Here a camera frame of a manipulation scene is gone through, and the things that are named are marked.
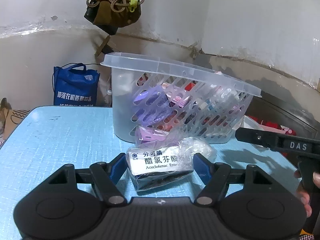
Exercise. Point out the red plaid blanket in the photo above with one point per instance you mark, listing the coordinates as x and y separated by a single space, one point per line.
273 127

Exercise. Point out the dark wooden headboard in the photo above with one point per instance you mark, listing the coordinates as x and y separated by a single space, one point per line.
270 108

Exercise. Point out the purple box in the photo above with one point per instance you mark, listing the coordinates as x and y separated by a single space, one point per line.
151 107

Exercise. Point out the lilac box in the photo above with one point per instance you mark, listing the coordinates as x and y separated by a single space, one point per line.
154 136

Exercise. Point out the brown hanging bag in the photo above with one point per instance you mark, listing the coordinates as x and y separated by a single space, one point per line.
110 15

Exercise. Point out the person right hand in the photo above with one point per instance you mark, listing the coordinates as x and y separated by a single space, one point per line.
304 196

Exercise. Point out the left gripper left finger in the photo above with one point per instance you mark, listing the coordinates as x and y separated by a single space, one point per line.
71 201

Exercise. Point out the black power adapter with cable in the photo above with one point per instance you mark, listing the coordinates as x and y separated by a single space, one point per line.
104 48

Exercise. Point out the clear plastic perforated basket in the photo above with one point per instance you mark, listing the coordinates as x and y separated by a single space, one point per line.
203 102

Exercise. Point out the brown cardboard box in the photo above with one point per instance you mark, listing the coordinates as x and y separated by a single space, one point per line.
10 119

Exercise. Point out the blue nonwoven tote bag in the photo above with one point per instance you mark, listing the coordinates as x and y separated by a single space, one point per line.
75 85

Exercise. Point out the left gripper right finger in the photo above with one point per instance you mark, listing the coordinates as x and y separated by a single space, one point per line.
248 201

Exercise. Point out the clear bag white item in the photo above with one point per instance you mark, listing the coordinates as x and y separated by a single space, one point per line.
193 145

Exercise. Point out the blue white medicine box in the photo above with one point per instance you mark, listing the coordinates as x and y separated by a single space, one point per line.
152 168

